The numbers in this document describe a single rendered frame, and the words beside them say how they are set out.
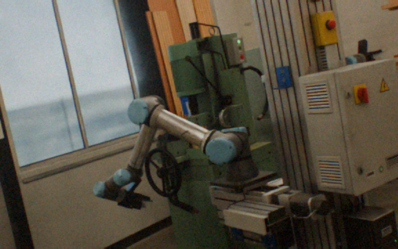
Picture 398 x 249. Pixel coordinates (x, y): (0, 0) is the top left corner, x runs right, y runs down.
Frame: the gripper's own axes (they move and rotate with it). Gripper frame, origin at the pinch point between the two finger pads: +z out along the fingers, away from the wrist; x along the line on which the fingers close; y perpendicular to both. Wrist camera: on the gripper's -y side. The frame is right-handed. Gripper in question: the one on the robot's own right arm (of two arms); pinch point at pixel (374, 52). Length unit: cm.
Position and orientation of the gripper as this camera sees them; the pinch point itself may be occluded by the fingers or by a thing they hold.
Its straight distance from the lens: 307.1
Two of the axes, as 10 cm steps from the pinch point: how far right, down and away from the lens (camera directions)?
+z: 6.6, -2.1, 7.3
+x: 7.0, -2.0, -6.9
